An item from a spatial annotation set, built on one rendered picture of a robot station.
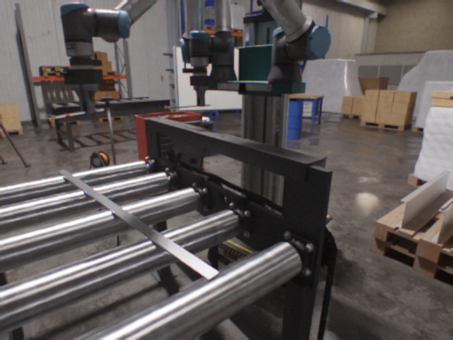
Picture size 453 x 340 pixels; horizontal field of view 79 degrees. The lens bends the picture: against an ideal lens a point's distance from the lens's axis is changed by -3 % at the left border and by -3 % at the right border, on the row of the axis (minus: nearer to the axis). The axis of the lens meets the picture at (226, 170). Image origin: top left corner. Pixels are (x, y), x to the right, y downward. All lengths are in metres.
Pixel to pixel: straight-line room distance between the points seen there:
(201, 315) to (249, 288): 0.15
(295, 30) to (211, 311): 1.19
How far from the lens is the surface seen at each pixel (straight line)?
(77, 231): 1.17
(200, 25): 1.86
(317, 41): 1.46
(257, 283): 0.82
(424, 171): 4.44
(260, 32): 2.00
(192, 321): 0.73
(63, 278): 0.91
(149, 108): 6.71
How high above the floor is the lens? 1.42
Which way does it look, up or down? 18 degrees down
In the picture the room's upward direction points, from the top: straight up
